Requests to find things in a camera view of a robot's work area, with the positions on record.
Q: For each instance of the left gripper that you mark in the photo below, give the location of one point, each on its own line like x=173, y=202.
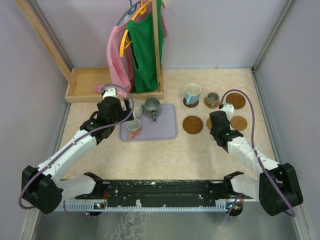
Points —
x=124, y=113

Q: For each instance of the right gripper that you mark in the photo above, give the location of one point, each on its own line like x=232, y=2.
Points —
x=211, y=131

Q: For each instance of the orange printed mug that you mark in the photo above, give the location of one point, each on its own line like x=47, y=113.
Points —
x=134, y=127

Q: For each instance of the dark green speckled mug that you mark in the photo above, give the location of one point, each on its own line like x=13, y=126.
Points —
x=152, y=108

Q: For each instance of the brown grooved coaster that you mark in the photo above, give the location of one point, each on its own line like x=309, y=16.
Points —
x=192, y=125
x=236, y=99

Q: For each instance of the small olive green cup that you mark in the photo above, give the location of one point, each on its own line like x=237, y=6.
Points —
x=213, y=97

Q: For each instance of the light blue mug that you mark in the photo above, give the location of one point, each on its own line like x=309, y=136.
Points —
x=192, y=93

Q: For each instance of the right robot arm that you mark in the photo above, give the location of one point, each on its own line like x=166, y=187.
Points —
x=275, y=185

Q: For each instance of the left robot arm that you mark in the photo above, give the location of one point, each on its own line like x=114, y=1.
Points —
x=65, y=160

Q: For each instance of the woven rattan coaster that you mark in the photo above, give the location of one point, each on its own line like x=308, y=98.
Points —
x=208, y=123

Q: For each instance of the light bamboo coaster right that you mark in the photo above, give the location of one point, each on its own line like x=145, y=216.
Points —
x=239, y=123

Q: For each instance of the light wood coaster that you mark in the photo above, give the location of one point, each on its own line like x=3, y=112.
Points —
x=206, y=103

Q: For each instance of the white speckled mug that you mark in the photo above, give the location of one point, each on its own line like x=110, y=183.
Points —
x=137, y=109

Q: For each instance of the pink shirt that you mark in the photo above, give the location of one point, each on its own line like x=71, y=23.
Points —
x=121, y=68

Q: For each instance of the lavender plastic tray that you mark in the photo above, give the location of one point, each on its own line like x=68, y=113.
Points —
x=164, y=128

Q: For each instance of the wooden rack base tray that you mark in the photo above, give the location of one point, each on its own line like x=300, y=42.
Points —
x=85, y=80

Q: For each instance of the yellow hanger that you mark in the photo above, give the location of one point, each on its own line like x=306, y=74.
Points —
x=141, y=13

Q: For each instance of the green tank top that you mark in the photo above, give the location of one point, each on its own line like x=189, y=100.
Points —
x=143, y=54

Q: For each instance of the grey blue hanger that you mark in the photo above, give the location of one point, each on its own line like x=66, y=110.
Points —
x=129, y=12

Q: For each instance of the leaning wooden beam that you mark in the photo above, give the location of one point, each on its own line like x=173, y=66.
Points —
x=42, y=32

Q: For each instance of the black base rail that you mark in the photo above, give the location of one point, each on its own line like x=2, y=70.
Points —
x=159, y=193

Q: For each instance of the wooden rack post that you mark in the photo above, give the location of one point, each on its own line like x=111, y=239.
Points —
x=156, y=42

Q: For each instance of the aluminium frame rail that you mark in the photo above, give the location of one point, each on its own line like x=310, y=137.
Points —
x=95, y=207

